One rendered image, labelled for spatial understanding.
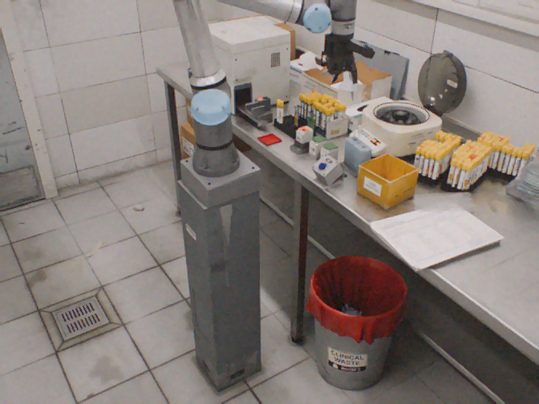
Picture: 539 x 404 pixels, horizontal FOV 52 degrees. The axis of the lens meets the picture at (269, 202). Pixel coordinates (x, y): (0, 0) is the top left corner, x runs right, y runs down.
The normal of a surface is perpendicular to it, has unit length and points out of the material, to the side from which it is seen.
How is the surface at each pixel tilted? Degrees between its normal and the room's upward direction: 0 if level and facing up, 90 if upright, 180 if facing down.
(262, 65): 90
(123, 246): 0
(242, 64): 90
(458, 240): 1
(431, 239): 1
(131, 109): 90
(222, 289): 90
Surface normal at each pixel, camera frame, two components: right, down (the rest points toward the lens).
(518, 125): -0.84, 0.29
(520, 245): 0.00, -0.83
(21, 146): 0.54, 0.47
